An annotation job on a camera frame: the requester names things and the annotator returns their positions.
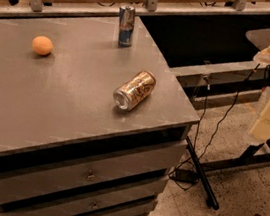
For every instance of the orange fruit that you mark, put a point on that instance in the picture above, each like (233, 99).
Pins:
(42, 45)

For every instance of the gold soda can lying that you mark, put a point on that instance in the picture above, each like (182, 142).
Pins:
(130, 94)

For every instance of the blue silver redbull can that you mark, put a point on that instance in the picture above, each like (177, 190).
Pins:
(126, 25)

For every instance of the black power adapter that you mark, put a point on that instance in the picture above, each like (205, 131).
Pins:
(185, 176)

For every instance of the grey drawer cabinet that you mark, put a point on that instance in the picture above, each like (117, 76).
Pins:
(66, 149)

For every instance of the black table leg frame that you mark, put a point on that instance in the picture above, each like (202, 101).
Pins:
(253, 155)

